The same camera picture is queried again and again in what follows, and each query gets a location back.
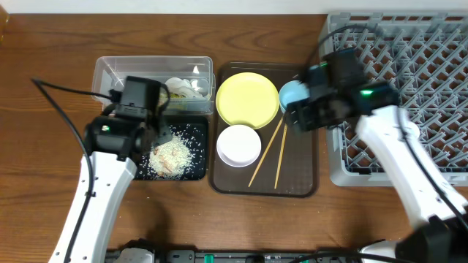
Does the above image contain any pile of rice leftovers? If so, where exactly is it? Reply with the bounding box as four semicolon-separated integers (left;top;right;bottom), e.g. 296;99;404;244
140;123;205;180

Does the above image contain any green snack wrapper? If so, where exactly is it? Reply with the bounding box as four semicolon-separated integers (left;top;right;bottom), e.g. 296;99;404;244
159;92;186;99

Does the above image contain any light blue bowl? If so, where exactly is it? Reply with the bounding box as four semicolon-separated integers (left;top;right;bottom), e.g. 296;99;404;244
279;80;310;113

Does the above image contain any white tissue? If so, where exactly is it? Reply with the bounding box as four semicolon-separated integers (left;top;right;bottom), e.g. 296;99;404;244
165;77;203;99

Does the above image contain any white bowl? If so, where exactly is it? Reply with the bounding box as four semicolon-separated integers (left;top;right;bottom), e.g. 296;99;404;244
216;125;262;168

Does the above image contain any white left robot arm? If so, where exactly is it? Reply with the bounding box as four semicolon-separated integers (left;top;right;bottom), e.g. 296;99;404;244
50;114;170;262

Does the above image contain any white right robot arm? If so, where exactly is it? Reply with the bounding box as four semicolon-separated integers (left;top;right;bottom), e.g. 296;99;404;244
284;83;467;262

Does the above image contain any black food waste tray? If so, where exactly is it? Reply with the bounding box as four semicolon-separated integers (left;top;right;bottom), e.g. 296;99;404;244
133;114;210;181

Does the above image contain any clear plastic waste bin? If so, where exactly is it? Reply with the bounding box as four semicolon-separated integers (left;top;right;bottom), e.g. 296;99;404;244
92;56;216;115

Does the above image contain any grey dishwasher rack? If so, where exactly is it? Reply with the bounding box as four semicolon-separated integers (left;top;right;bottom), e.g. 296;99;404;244
319;12;467;186

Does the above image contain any left wooden chopstick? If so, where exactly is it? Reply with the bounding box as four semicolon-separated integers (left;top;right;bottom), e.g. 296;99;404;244
248;117;283;187

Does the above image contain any yellow plate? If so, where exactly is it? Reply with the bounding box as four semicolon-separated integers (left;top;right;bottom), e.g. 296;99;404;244
216;72;279;129

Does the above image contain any brown serving tray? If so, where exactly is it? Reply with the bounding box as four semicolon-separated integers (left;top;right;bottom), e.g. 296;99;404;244
208;61;320;199

